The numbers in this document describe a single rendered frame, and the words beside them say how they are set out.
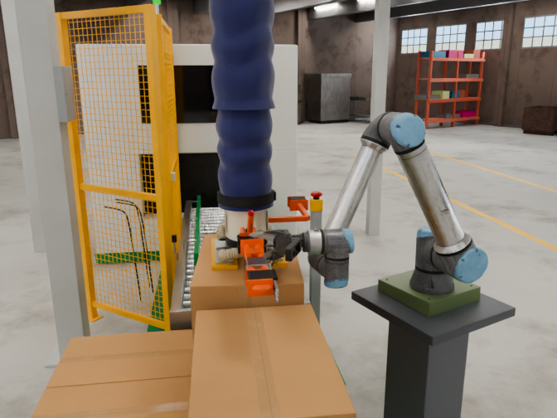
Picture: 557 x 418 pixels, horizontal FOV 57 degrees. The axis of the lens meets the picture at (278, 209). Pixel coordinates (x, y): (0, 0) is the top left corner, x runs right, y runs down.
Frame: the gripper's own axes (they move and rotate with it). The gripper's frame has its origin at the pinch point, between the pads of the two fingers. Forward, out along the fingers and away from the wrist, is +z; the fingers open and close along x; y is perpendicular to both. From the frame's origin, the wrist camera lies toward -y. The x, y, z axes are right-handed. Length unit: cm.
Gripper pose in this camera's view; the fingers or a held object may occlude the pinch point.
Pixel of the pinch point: (251, 245)
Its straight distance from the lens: 179.6
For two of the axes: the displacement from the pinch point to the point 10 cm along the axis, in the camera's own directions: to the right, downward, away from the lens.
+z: -9.9, 0.3, -1.3
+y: -1.4, -2.5, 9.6
